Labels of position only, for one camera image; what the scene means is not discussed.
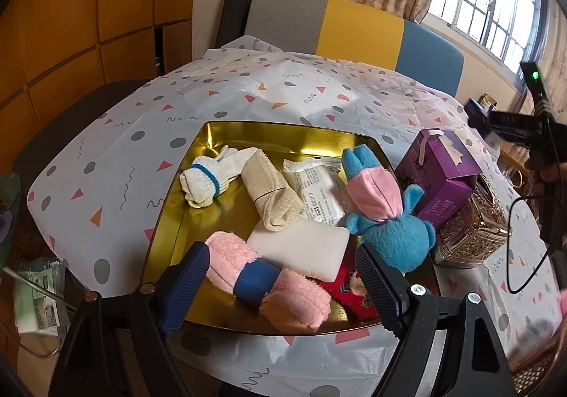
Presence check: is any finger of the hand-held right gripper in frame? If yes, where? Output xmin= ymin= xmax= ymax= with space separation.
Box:
xmin=465 ymin=98 xmax=492 ymax=132

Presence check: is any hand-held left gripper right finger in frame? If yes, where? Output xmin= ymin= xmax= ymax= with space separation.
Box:
xmin=355 ymin=243 xmax=517 ymax=397

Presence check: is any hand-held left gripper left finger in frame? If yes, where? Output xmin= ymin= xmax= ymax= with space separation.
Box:
xmin=49 ymin=243 xmax=210 ymax=397

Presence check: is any red fuzzy sock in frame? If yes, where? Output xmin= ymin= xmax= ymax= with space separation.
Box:
xmin=316 ymin=253 xmax=382 ymax=322

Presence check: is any blue plush toy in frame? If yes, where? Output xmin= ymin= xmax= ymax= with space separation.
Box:
xmin=341 ymin=145 xmax=437 ymax=271

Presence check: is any pink fuzzy sock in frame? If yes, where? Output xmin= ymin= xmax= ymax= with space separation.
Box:
xmin=204 ymin=231 xmax=332 ymax=333

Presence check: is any white sock with blue stripe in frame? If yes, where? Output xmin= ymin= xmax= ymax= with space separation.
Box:
xmin=179 ymin=145 xmax=258 ymax=208

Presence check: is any white printed packet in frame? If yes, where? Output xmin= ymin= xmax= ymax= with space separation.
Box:
xmin=282 ymin=158 xmax=350 ymax=225

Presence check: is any cream cloth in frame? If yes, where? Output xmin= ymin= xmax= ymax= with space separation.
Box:
xmin=241 ymin=148 xmax=306 ymax=232

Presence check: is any gold metal tray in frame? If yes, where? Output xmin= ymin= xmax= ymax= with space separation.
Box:
xmin=142 ymin=120 xmax=441 ymax=336

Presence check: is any person's right hand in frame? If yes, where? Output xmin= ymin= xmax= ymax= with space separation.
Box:
xmin=525 ymin=152 xmax=561 ymax=202

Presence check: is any wooden table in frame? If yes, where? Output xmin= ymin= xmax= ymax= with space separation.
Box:
xmin=498 ymin=144 xmax=532 ymax=185

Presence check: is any purple tissue box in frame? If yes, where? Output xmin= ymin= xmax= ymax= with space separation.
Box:
xmin=394 ymin=129 xmax=483 ymax=229

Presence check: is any beige patterned curtain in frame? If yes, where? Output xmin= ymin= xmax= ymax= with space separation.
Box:
xmin=516 ymin=0 xmax=567 ymax=114

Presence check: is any clear bag of papers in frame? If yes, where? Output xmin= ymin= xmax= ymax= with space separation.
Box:
xmin=13 ymin=257 xmax=72 ymax=333

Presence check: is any patterned plastic tablecloth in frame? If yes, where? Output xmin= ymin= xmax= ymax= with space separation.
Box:
xmin=27 ymin=37 xmax=561 ymax=397

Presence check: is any rattan chair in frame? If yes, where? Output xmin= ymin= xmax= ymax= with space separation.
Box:
xmin=509 ymin=321 xmax=567 ymax=397

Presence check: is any wooden wardrobe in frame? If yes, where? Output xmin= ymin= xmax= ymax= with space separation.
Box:
xmin=0 ymin=0 xmax=200 ymax=145

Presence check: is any black cable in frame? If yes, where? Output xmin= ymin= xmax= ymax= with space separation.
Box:
xmin=507 ymin=195 xmax=554 ymax=295

